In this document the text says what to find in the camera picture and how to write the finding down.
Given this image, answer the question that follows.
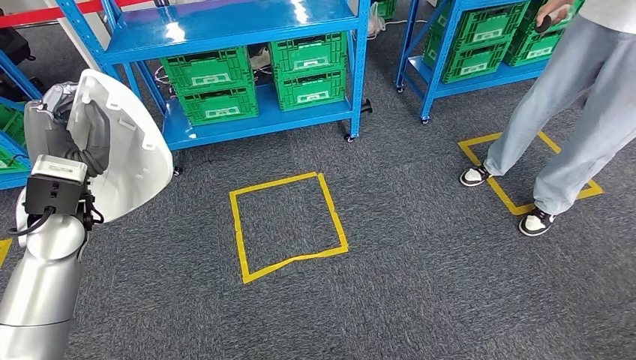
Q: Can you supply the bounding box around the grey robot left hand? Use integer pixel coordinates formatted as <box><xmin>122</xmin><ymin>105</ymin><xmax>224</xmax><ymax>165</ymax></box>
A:
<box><xmin>23</xmin><ymin>82</ymin><xmax>111</xmax><ymax>179</ymax></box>

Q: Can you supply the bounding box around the white plastic shell part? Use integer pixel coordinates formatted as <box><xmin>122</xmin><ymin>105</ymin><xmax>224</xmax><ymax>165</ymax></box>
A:
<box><xmin>65</xmin><ymin>68</ymin><xmax>174</xmax><ymax>224</ymax></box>

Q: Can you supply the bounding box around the black bag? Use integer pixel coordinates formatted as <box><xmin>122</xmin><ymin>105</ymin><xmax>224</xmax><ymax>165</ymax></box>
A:
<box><xmin>0</xmin><ymin>23</ymin><xmax>38</xmax><ymax>67</ymax></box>

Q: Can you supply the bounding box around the red barrier belt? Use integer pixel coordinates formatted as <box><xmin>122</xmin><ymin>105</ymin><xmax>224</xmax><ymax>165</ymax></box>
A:
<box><xmin>0</xmin><ymin>0</ymin><xmax>152</xmax><ymax>30</ymax></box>

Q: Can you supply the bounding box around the yellow floor tape square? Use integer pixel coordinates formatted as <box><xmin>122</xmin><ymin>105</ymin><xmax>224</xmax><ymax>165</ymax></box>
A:
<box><xmin>229</xmin><ymin>172</ymin><xmax>350</xmax><ymax>285</ymax></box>
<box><xmin>457</xmin><ymin>130</ymin><xmax>605</xmax><ymax>218</ymax></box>

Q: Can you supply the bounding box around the clear plastic bag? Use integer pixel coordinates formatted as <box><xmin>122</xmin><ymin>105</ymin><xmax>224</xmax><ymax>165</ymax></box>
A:
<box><xmin>366</xmin><ymin>2</ymin><xmax>386</xmax><ymax>39</ymax></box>

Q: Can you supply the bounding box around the person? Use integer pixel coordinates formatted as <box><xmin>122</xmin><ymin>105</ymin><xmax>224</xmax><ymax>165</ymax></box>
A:
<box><xmin>459</xmin><ymin>0</ymin><xmax>636</xmax><ymax>238</ymax></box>

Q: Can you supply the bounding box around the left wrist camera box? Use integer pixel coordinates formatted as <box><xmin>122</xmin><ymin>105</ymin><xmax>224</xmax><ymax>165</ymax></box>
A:
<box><xmin>23</xmin><ymin>154</ymin><xmax>89</xmax><ymax>216</ymax></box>

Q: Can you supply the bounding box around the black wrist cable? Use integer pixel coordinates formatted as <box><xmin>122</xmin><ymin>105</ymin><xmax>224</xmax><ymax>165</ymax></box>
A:
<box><xmin>7</xmin><ymin>190</ymin><xmax>105</xmax><ymax>237</ymax></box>

